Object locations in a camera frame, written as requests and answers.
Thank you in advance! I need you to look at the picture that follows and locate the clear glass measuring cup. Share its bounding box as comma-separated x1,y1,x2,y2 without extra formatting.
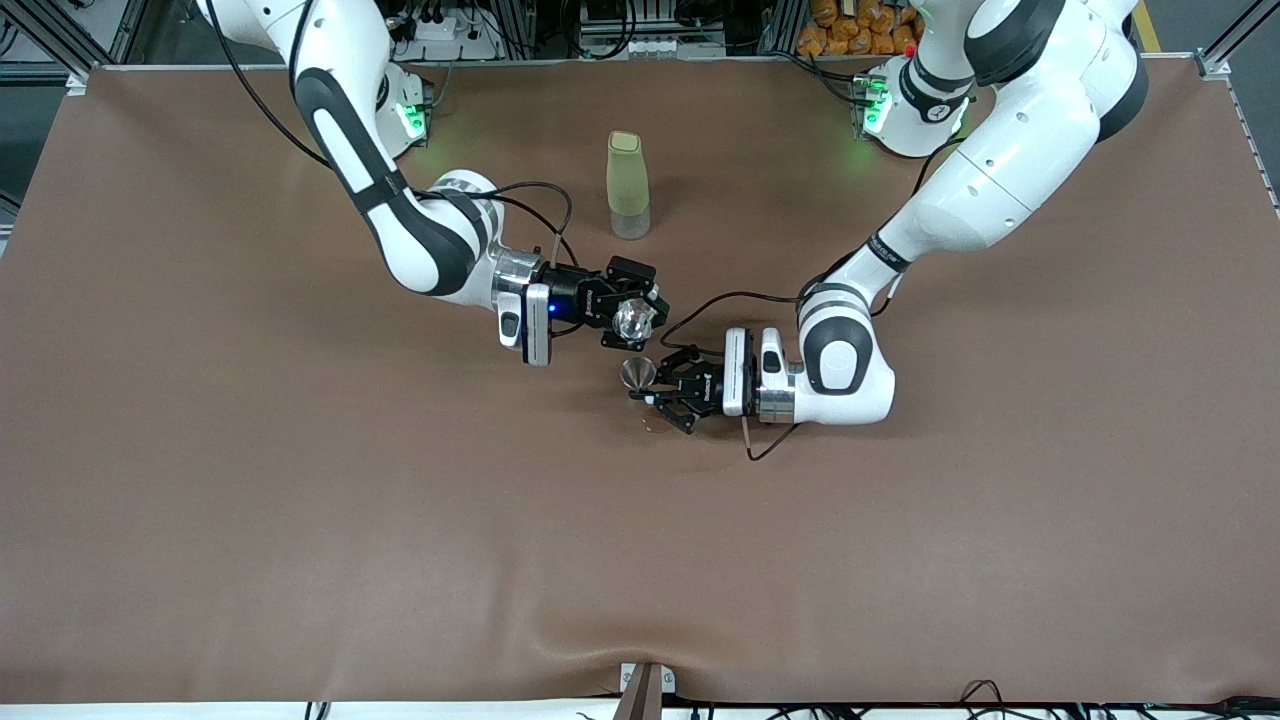
612,297,656,341

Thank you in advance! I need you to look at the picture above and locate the pale green bottle shaker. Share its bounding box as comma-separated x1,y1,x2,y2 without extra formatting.
606,130,652,241

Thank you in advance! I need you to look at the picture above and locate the white connector strip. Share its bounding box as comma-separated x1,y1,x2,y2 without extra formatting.
580,35,726,59

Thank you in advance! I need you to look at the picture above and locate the white power strip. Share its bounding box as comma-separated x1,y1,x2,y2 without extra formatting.
385,15,501,61

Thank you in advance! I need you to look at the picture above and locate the black base cable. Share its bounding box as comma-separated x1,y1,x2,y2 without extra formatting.
775,50,863,106

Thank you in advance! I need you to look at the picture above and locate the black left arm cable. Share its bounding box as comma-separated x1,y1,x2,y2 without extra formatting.
657,290,831,463

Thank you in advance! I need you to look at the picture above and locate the brown tablecloth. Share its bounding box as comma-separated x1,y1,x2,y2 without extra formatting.
0,55,1280,706

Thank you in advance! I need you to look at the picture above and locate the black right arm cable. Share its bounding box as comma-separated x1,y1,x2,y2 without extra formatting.
200,0,576,266

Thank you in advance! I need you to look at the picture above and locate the aluminium frame strut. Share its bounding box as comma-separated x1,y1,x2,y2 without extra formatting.
0,0,151,96
1195,0,1280,81

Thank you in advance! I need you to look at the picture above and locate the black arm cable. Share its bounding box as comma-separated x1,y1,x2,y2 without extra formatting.
200,0,576,266
657,290,831,463

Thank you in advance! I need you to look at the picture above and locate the orange snack bag pile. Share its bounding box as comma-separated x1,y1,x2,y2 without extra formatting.
797,0,926,57

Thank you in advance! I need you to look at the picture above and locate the brown wooden post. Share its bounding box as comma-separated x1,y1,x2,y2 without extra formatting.
613,664,663,720

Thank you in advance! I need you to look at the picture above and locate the white metal bracket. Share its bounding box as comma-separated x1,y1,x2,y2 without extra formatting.
620,662,677,696

